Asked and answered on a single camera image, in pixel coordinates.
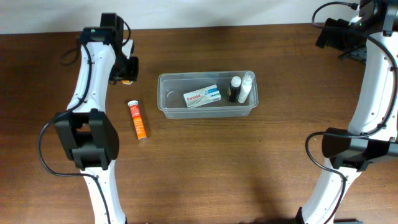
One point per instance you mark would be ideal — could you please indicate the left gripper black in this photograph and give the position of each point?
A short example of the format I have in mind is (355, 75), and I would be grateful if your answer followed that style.
(133, 74)

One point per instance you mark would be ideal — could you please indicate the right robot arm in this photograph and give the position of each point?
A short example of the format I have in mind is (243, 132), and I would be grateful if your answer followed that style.
(370, 37)

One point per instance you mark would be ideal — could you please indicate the white squeeze tube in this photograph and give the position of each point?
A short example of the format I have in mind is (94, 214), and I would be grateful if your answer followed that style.
(246, 86)

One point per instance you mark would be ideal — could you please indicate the orange effervescent tablet tube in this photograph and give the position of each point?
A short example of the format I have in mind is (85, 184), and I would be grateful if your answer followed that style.
(137, 119)

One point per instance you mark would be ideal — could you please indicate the small gold-lid jar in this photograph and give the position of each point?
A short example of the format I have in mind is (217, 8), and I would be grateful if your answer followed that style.
(126, 82)

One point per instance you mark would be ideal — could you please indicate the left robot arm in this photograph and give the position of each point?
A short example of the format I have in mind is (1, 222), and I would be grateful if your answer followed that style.
(85, 132)

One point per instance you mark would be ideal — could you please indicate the black bottle with white cap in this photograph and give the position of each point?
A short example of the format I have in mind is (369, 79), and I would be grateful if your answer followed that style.
(234, 88)

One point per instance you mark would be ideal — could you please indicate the clear plastic container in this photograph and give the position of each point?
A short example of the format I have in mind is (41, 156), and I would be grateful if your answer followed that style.
(172, 87)

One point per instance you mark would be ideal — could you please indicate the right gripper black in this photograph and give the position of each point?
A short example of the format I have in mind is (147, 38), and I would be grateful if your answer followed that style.
(334, 42)

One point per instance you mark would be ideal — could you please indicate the white Panadol medicine box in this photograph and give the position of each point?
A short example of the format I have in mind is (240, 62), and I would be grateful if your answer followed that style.
(202, 96)

